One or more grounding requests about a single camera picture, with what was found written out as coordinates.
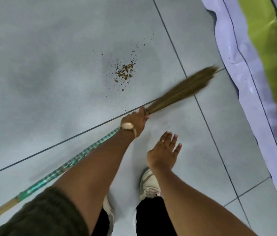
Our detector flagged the person's right hand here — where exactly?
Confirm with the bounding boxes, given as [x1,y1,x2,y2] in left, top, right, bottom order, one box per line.
[146,131,182,170]

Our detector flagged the person's left hand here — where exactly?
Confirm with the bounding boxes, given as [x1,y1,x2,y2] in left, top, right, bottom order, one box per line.
[120,107,152,138]

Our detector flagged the grass broom with green-wrapped handle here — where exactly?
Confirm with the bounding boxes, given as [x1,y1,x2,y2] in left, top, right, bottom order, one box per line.
[0,66,219,218]

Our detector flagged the person's left forearm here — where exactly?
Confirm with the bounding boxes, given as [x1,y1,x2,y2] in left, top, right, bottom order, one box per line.
[52,129,137,234]

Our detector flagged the person's right forearm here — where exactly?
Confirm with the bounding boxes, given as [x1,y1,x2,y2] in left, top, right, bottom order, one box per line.
[149,165,259,236]

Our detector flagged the rose gold wristwatch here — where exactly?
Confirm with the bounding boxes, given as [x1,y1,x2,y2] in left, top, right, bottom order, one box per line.
[119,122,138,138]

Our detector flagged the pile of brown dirt crumbs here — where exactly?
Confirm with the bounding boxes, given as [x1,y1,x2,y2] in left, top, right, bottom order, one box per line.
[87,34,155,99]

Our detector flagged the white right sneaker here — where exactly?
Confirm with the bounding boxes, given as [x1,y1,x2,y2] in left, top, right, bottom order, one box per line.
[139,167,162,201]

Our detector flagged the white sneaker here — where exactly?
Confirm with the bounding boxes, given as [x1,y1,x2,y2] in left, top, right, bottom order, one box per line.
[103,195,116,236]
[139,167,162,201]

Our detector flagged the black trousers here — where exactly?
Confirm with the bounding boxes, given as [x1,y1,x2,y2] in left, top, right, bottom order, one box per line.
[91,196,178,236]

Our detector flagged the white left sneaker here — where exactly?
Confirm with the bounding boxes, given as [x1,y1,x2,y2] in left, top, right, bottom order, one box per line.
[103,195,116,236]

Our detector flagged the white and green plastic banner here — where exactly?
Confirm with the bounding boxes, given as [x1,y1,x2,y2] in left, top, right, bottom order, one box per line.
[200,0,277,236]

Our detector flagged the dark green knit sleeve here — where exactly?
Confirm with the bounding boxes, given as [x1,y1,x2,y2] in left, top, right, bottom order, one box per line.
[0,185,91,236]

